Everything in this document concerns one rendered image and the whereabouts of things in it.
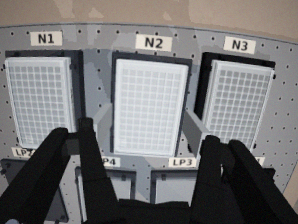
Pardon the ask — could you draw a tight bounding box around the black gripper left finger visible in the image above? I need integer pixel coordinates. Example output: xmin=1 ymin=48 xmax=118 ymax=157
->
xmin=0 ymin=103 xmax=128 ymax=224

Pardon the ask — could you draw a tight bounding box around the white label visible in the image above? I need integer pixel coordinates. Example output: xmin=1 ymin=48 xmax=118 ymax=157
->
xmin=30 ymin=31 xmax=63 ymax=46
xmin=168 ymin=157 xmax=197 ymax=167
xmin=11 ymin=147 xmax=36 ymax=158
xmin=136 ymin=34 xmax=172 ymax=52
xmin=223 ymin=36 xmax=256 ymax=54
xmin=255 ymin=157 xmax=265 ymax=166
xmin=102 ymin=156 xmax=120 ymax=167

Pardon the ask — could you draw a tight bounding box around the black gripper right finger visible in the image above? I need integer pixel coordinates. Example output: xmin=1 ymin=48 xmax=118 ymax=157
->
xmin=182 ymin=109 xmax=298 ymax=224

